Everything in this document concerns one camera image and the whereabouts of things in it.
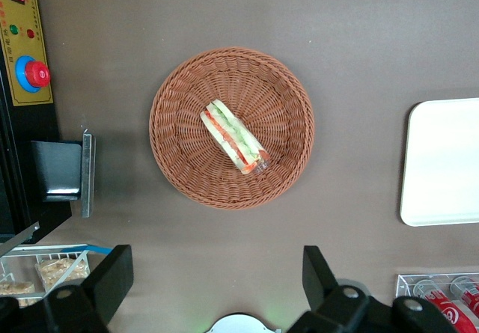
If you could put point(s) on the clear bag of crackers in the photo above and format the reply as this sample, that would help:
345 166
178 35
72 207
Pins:
61 273
16 290

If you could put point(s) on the black control box yellow panel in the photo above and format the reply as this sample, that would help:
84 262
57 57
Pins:
26 48

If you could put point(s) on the clear acrylic bottle rack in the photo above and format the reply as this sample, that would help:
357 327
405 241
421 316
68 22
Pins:
406 284

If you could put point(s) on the silver metal plate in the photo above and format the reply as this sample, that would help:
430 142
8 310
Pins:
18 237

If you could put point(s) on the silver metal angle bracket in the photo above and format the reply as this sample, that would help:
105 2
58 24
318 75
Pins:
88 176

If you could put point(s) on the plastic-wrapped triangle sandwich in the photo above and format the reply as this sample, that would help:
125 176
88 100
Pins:
232 138

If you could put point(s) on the cream plastic serving tray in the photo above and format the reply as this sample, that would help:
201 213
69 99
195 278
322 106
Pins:
445 161

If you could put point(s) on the round brown wicker basket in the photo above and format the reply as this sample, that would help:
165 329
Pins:
187 142

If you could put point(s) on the glossy black block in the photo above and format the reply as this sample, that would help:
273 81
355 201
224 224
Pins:
60 168

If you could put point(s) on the blue strip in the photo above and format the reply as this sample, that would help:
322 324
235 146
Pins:
90 250

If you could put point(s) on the red cola bottle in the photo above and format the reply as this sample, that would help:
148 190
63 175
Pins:
445 303
467 292

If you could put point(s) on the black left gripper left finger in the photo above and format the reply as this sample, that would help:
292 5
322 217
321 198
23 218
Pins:
112 273

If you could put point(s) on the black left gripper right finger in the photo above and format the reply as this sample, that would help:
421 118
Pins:
318 280

